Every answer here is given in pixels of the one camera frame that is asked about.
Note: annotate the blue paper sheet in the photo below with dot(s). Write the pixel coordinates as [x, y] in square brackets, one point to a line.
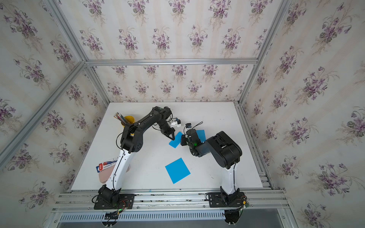
[177, 141]
[201, 135]
[177, 170]

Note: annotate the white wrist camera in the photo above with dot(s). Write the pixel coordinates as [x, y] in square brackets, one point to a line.
[188, 126]
[175, 123]

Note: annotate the aluminium rail frame front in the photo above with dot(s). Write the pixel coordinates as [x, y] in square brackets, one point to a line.
[84, 206]

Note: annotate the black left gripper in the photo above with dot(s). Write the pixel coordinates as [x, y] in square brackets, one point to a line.
[171, 131]

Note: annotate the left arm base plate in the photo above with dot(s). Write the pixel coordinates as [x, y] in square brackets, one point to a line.
[114, 201]

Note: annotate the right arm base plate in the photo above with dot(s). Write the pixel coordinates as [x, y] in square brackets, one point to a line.
[226, 199]

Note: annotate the yellow pen cup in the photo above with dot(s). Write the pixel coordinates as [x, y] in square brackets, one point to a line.
[127, 120]

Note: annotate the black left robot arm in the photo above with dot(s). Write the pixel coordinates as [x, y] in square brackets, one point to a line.
[132, 142]

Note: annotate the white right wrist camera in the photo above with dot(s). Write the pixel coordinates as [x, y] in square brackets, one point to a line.
[188, 126]

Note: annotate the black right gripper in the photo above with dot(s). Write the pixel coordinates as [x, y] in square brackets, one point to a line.
[182, 140]

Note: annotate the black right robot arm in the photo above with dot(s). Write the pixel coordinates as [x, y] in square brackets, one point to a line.
[225, 151]

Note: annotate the white pen box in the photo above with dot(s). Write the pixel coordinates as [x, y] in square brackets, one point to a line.
[105, 165]

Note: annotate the blue paper sheet front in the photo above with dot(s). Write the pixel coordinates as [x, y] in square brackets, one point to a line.
[177, 170]

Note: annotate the pink pencil case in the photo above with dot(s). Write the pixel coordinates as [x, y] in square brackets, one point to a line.
[105, 174]

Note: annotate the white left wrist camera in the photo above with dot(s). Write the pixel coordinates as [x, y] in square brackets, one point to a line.
[175, 123]

